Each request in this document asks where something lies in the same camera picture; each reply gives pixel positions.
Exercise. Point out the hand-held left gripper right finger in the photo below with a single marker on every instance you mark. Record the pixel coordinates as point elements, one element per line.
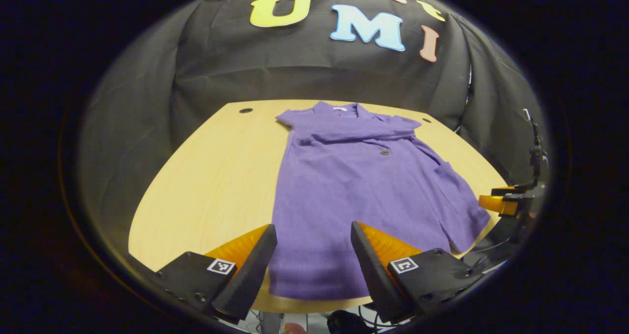
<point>373,280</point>

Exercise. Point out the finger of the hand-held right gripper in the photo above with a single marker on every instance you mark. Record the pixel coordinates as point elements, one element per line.
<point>499,205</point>
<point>503,190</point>

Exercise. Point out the purple knit polo shirt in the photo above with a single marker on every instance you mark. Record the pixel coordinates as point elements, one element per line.
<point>354,201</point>

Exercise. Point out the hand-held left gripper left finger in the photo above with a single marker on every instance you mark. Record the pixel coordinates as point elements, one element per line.
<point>248,280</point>

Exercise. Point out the black backdrop cloth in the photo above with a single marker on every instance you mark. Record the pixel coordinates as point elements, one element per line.
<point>221,73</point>

